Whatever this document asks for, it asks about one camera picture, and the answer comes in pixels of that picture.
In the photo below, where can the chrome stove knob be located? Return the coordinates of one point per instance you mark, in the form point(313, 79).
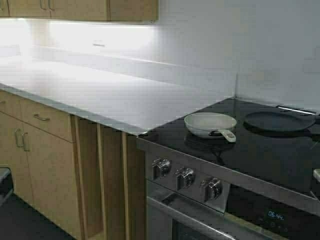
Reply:
point(185, 177)
point(161, 167)
point(211, 189)

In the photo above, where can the left cabinet door handle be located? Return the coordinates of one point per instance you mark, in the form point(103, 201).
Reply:
point(17, 135)

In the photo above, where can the right cabinet door handle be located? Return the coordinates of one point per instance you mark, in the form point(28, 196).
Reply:
point(25, 142)

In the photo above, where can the black flat griddle pan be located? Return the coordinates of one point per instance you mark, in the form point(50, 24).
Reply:
point(280, 122)

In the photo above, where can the stainless steel stove range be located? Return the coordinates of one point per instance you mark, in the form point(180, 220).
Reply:
point(266, 179)

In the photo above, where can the cabinet door handle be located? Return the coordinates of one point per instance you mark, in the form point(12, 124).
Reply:
point(25, 142)
point(17, 135)

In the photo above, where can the robot base right corner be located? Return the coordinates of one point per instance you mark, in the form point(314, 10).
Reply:
point(315, 186)

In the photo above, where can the right chrome stove knob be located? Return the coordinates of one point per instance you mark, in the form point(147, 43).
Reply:
point(211, 189)

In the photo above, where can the metal drawer handle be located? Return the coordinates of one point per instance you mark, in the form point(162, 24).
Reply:
point(37, 116)

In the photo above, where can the white frying pan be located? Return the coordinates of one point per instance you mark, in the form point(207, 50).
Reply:
point(210, 125)

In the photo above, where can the wooden lower kitchen cabinet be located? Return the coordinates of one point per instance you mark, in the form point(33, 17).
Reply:
point(85, 177)

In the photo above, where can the middle chrome stove knob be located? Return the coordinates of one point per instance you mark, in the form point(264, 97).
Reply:
point(185, 177)

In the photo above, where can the left chrome stove knob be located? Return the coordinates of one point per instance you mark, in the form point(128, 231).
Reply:
point(161, 167)

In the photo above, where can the robot base left corner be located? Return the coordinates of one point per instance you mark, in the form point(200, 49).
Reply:
point(6, 184)

